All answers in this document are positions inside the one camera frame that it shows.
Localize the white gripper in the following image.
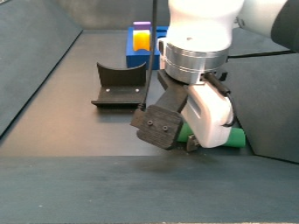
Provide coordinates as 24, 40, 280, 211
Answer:
181, 82, 232, 152

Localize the green oval cylinder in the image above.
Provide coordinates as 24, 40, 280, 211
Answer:
177, 123, 247, 148

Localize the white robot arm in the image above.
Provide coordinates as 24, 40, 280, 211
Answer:
160, 0, 299, 148

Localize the black curved fixture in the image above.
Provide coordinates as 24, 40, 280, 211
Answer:
91, 64, 147, 109

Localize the blue foam shape board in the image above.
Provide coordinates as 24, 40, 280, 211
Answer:
125, 26, 168, 70

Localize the yellow notched block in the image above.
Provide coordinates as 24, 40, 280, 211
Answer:
133, 30, 151, 51

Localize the purple rectangular block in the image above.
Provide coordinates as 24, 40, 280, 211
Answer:
133, 21, 152, 31

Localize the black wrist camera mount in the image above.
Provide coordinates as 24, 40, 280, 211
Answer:
131, 70, 188, 150

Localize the black cable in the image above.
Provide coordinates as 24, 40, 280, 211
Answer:
136, 0, 159, 112

